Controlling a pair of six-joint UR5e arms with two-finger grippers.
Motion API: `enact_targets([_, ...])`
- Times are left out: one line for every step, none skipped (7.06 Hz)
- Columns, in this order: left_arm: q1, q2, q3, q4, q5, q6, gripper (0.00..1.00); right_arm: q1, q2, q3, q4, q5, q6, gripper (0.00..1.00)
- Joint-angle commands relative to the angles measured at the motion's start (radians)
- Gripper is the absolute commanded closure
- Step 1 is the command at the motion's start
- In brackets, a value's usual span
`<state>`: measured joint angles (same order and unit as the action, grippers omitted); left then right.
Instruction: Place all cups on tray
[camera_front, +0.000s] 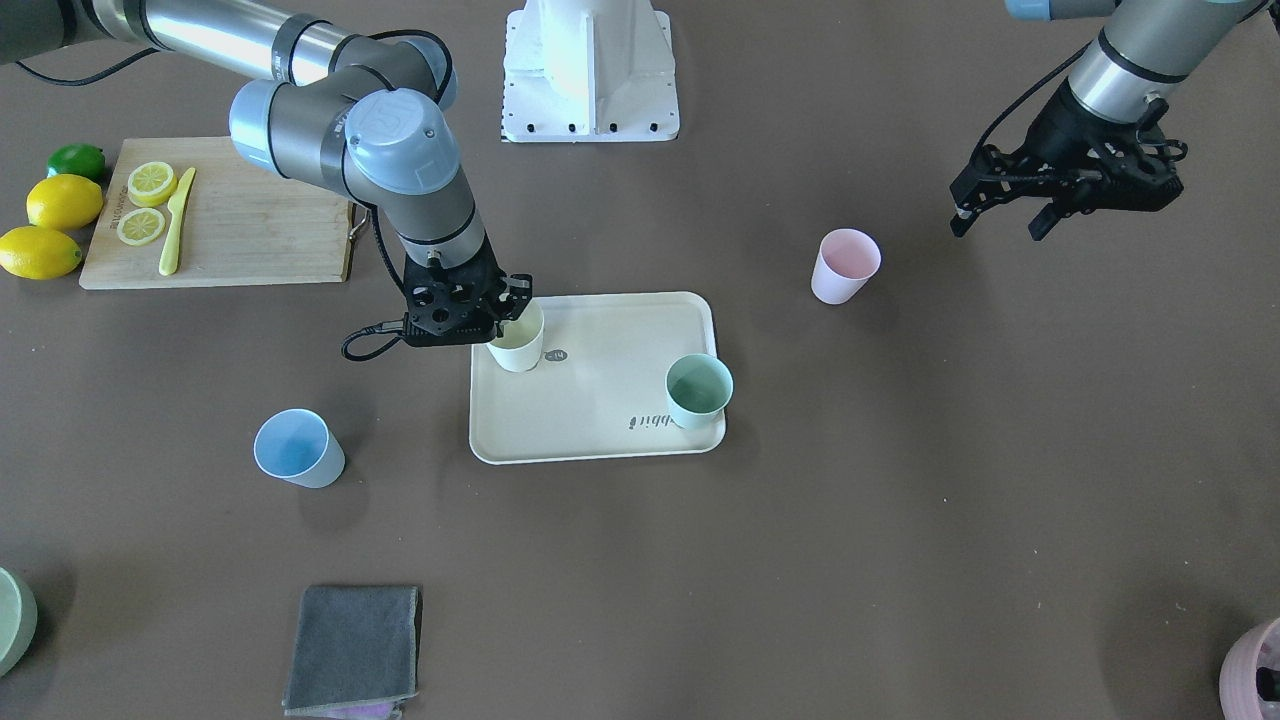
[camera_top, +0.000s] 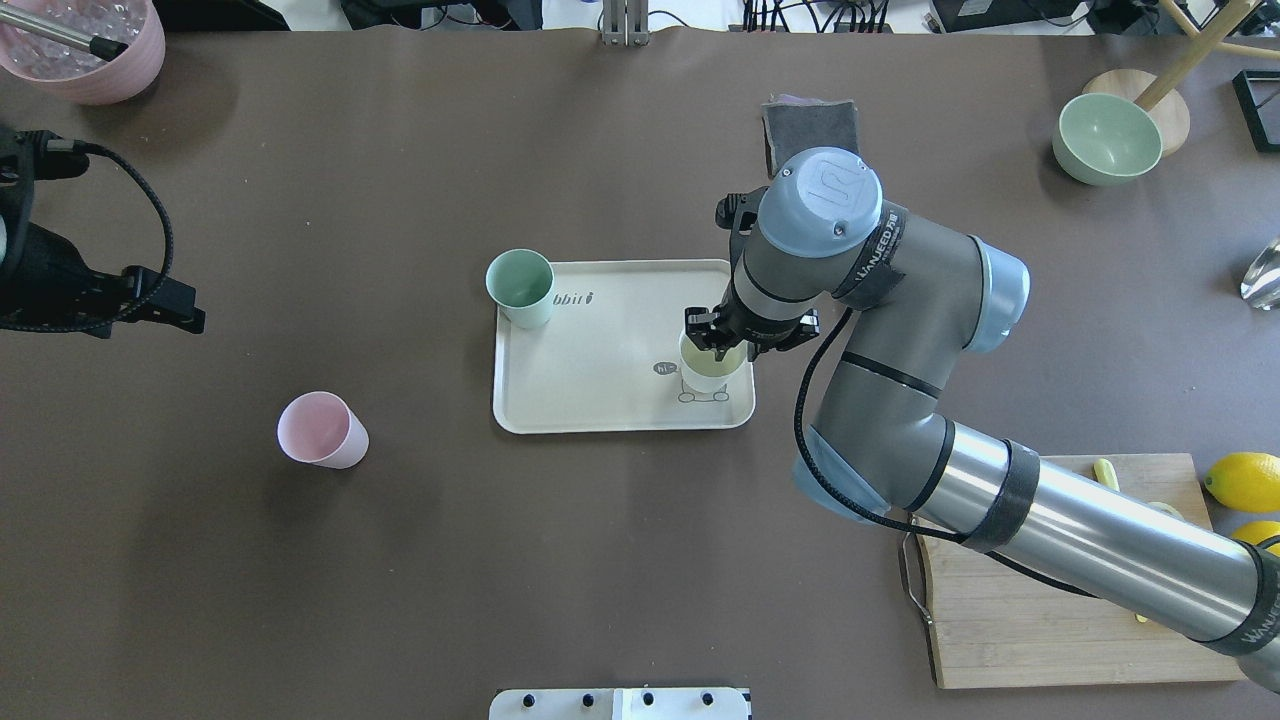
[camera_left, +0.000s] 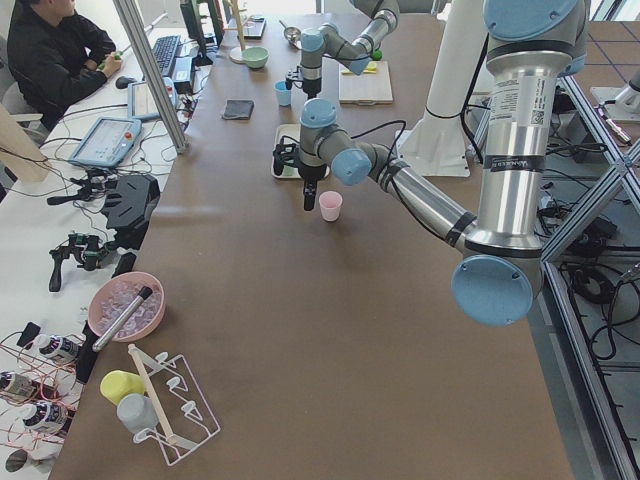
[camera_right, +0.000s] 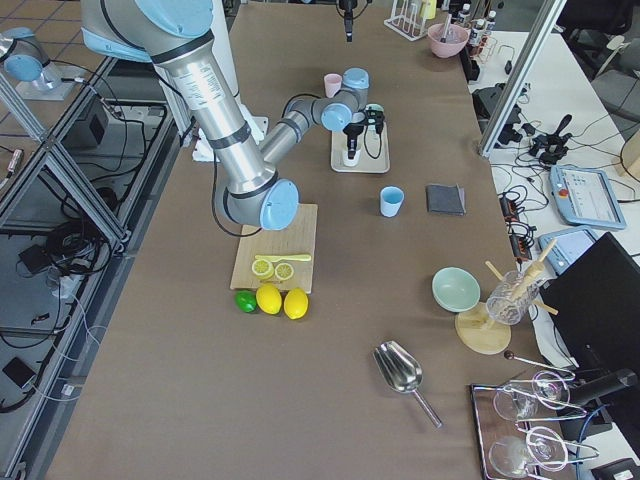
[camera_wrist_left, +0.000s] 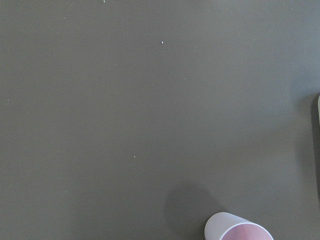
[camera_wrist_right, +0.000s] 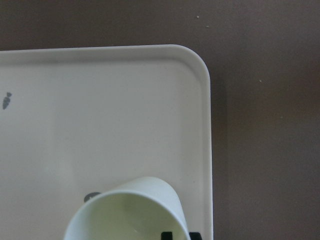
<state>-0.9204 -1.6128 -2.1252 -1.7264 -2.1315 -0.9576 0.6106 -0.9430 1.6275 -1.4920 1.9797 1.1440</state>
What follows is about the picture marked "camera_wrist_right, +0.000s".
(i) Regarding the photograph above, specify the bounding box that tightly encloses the cream yellow cup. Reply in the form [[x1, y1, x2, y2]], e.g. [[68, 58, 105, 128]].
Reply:
[[63, 177, 190, 240]]

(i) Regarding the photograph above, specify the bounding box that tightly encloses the cream tray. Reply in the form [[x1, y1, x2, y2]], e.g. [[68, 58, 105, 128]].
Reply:
[[0, 44, 214, 240]]

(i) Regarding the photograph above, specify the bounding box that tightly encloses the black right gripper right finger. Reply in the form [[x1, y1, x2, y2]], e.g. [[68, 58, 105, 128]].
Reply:
[[189, 232, 202, 240]]

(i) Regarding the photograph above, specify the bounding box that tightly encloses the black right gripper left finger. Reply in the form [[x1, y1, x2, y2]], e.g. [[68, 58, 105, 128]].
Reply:
[[161, 231, 173, 240]]

